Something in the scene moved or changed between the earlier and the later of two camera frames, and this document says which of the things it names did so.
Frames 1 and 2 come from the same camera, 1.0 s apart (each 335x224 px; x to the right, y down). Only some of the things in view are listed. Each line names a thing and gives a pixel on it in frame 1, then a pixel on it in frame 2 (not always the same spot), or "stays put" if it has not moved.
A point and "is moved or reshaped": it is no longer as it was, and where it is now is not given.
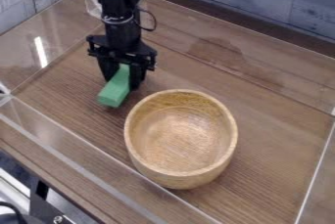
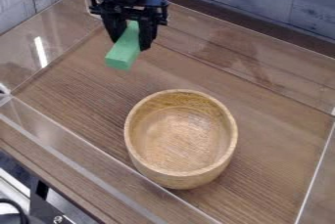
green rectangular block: x=115 y=90 is moved or reshaped
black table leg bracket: x=42 y=213 stays put
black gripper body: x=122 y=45 to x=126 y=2
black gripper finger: x=138 y=72 to x=147 y=26
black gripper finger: x=108 y=67 to x=115 y=23
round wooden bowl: x=181 y=136 stays put
